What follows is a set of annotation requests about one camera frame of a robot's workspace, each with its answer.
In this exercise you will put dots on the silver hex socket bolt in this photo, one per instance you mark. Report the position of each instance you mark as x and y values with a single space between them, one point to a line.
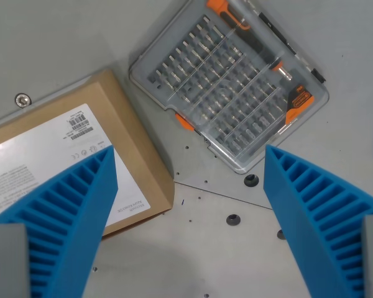
22 100

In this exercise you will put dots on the black case hinge clip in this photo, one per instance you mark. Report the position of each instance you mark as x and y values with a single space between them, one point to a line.
318 75

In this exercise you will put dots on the clear screwdriver bit set case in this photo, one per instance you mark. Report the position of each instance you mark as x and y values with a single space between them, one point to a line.
230 93

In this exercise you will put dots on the white printed box label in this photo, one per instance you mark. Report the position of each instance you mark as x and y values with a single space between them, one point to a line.
49 146

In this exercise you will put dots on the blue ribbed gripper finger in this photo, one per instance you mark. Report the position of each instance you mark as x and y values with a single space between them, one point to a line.
65 217
314 217

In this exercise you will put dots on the orange brand sticker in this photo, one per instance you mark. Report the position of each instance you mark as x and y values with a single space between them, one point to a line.
299 102

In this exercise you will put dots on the brown cardboard box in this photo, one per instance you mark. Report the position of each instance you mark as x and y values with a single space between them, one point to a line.
136 142

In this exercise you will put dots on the orange case latch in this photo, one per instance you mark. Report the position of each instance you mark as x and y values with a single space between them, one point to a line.
184 121

